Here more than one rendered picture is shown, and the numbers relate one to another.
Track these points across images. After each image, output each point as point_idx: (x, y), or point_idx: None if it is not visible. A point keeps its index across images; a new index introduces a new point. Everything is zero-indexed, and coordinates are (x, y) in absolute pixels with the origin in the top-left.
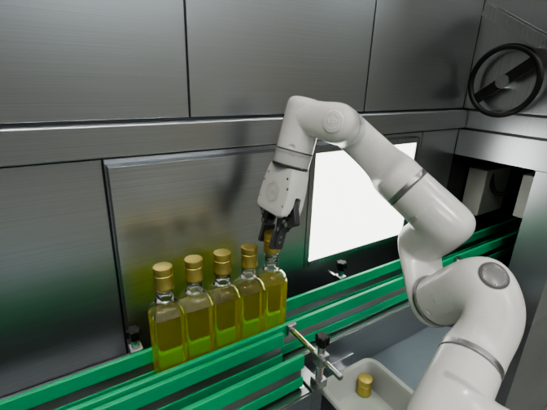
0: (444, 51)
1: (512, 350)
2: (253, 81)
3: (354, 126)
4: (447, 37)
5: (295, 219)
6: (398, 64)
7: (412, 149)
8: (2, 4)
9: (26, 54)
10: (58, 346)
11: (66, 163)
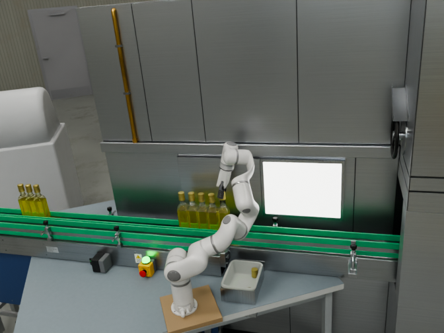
0: (365, 110)
1: (220, 242)
2: (230, 129)
3: (228, 159)
4: (366, 102)
5: (219, 188)
6: (322, 119)
7: (338, 167)
8: (154, 111)
9: (158, 123)
10: (165, 211)
11: (168, 153)
